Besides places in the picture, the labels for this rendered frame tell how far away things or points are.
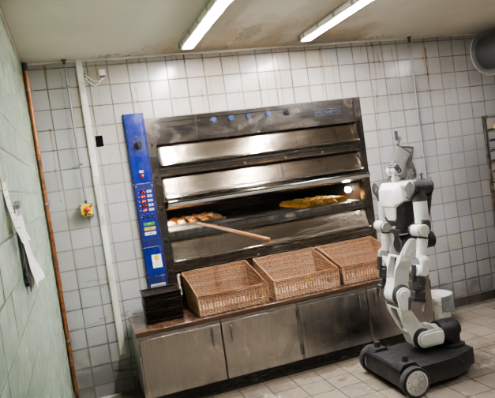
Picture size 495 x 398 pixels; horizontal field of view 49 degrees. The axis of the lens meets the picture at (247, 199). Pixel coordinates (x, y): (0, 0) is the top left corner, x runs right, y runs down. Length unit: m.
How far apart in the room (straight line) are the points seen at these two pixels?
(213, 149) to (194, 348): 1.59
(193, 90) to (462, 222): 2.86
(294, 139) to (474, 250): 2.14
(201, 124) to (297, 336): 1.85
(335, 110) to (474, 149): 1.52
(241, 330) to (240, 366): 0.26
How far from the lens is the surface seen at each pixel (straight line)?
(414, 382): 3.82
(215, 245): 4.52
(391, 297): 3.86
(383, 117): 5.17
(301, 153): 4.77
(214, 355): 4.10
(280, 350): 4.25
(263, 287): 4.16
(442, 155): 5.50
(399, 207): 3.77
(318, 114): 4.88
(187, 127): 4.49
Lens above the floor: 1.59
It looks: 3 degrees down
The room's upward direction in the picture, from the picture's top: 8 degrees counter-clockwise
